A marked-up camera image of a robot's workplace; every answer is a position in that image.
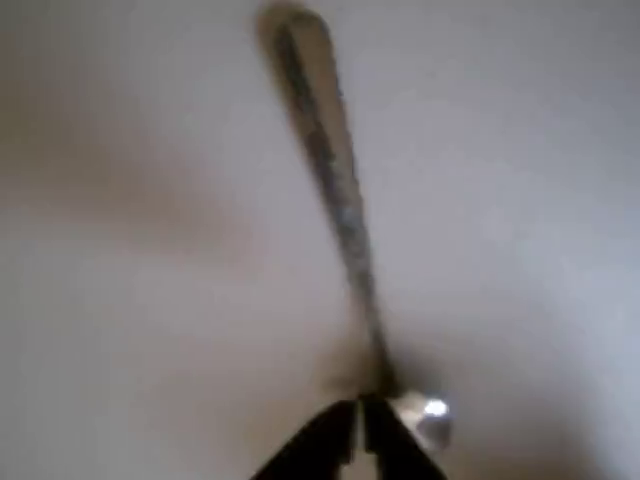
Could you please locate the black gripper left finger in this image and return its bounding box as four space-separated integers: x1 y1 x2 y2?
249 398 359 480

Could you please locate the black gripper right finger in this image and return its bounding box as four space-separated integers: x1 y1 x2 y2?
361 396 447 480

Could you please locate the silver metal spoon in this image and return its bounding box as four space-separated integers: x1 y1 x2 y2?
257 2 454 454

